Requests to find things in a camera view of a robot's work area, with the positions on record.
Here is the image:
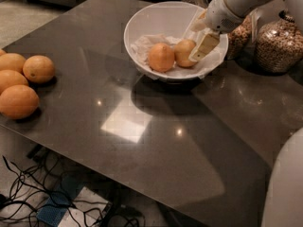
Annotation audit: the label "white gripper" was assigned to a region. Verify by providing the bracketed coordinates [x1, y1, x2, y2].
[188, 0, 243, 61]

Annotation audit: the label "orange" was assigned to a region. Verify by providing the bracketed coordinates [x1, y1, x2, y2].
[0, 70, 28, 95]
[23, 55, 55, 84]
[148, 43, 174, 73]
[174, 39, 196, 68]
[0, 85, 40, 120]
[0, 53, 26, 73]
[0, 49, 7, 56]

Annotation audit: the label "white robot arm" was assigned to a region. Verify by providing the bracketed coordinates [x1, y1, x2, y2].
[190, 0, 303, 227]

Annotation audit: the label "white bowl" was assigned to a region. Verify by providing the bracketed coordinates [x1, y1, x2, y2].
[123, 1, 229, 82]

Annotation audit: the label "white paper towel in bowl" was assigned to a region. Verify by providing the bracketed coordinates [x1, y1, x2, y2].
[125, 34, 228, 80]

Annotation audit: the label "glass jar of nuts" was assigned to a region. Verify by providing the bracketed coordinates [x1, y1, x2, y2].
[226, 15, 252, 60]

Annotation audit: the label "glass jar of grains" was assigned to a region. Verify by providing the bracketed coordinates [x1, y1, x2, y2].
[254, 10, 303, 74]

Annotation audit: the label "orange on table front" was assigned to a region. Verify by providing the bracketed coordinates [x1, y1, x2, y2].
[0, 85, 40, 120]

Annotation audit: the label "blue power strip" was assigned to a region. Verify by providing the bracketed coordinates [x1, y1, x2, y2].
[37, 176, 83, 227]

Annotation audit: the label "black cables on floor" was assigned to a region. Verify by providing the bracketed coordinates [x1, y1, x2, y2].
[0, 145, 146, 227]

